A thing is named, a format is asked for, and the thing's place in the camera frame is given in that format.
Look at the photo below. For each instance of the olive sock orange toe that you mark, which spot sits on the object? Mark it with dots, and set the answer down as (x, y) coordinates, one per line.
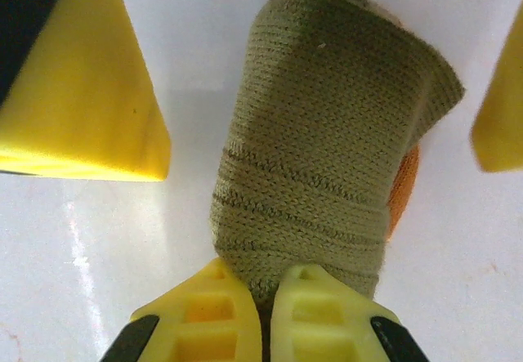
(318, 153)

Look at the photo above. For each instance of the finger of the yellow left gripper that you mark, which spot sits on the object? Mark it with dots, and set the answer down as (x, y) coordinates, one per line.
(504, 125)
(90, 100)

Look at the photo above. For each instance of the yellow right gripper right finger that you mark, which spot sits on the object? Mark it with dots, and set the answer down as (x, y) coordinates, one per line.
(327, 321)

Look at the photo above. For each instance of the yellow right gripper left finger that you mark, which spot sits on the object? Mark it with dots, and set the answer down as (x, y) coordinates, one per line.
(204, 321)

